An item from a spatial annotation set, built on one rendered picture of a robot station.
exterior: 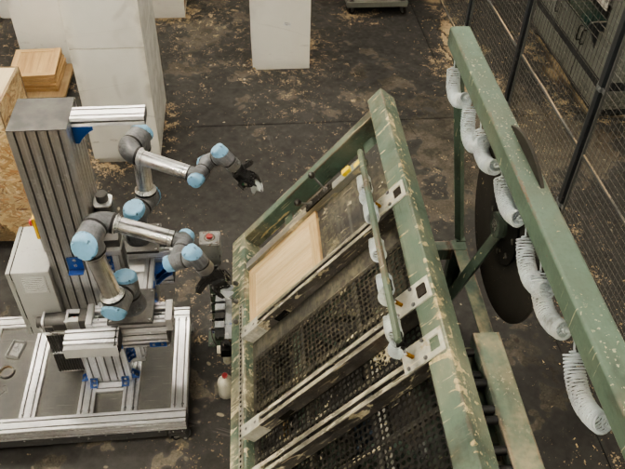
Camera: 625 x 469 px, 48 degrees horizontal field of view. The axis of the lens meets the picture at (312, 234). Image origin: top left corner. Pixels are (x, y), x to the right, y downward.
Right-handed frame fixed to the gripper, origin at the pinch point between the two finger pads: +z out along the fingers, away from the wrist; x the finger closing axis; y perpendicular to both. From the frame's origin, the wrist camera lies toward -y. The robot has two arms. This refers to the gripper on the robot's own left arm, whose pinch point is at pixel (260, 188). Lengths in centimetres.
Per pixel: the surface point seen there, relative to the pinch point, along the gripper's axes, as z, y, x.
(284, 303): 23, 61, 4
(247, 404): 35, 102, -21
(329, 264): 15, 56, 36
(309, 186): 24.0, -15.5, 12.5
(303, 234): 24.7, 18.7, 11.1
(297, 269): 26.7, 38.6, 7.5
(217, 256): 29, 1, -56
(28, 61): -45, -283, -286
